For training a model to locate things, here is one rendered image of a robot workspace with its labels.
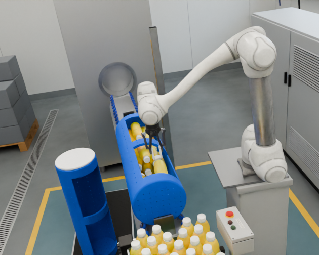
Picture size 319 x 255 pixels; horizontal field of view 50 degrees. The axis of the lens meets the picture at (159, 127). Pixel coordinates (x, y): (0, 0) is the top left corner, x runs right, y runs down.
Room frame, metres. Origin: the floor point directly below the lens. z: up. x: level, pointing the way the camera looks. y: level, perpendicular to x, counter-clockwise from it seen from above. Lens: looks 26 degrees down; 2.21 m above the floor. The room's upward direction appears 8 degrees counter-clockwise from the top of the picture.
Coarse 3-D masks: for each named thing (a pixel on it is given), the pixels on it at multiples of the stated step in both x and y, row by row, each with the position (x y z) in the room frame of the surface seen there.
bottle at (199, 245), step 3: (189, 243) 1.13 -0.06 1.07; (198, 243) 1.10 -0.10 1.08; (201, 243) 1.12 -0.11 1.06; (189, 246) 1.11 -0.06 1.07; (192, 246) 1.10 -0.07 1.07; (195, 246) 1.10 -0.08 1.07; (198, 246) 1.10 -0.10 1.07; (201, 246) 1.10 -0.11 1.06; (195, 249) 1.09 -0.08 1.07; (198, 249) 1.09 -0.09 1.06; (201, 249) 1.09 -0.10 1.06; (195, 252) 1.08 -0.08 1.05; (198, 252) 1.08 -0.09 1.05; (201, 252) 1.09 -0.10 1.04
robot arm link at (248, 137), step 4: (252, 124) 1.73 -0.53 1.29; (248, 128) 1.70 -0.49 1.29; (252, 128) 1.69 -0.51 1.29; (244, 132) 1.70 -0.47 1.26; (248, 132) 1.67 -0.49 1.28; (252, 132) 1.66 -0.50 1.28; (244, 136) 1.68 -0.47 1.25; (248, 136) 1.66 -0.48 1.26; (252, 136) 1.64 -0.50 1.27; (244, 140) 1.67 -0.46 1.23; (248, 140) 1.65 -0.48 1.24; (252, 140) 1.63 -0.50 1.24; (244, 144) 1.66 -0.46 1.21; (248, 144) 1.63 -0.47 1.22; (244, 148) 1.66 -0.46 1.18; (248, 148) 1.61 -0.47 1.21; (244, 152) 1.66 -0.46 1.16; (248, 152) 1.60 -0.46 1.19; (244, 156) 1.68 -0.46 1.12; (244, 160) 1.68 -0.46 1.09; (248, 160) 1.62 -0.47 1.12
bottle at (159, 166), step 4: (156, 160) 1.62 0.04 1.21; (160, 160) 1.61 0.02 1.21; (156, 164) 1.59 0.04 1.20; (160, 164) 1.58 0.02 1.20; (164, 164) 1.59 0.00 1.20; (156, 168) 1.57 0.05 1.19; (160, 168) 1.57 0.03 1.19; (164, 168) 1.57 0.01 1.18; (156, 172) 1.56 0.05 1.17; (160, 172) 1.55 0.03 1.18; (164, 172) 1.55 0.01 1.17
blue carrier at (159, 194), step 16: (128, 128) 2.24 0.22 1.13; (128, 144) 1.85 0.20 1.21; (144, 144) 1.80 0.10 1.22; (128, 160) 1.70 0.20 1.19; (128, 176) 1.58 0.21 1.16; (160, 176) 1.43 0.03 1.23; (176, 176) 1.58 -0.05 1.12; (144, 192) 1.39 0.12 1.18; (160, 192) 1.40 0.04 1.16; (176, 192) 1.41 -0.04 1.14; (144, 208) 1.38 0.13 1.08; (160, 208) 1.39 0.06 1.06; (176, 208) 1.41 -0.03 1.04
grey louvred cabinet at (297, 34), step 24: (264, 24) 3.85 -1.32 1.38; (288, 24) 3.40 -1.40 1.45; (312, 24) 3.25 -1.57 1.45; (288, 48) 3.25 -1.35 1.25; (312, 48) 2.80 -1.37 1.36; (288, 72) 3.23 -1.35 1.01; (312, 72) 2.76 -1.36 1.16; (288, 96) 3.20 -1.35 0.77; (312, 96) 2.74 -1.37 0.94; (288, 120) 3.18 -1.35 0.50; (312, 120) 2.71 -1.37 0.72; (288, 144) 3.16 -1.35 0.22; (312, 144) 2.68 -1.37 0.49; (312, 168) 2.64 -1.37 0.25
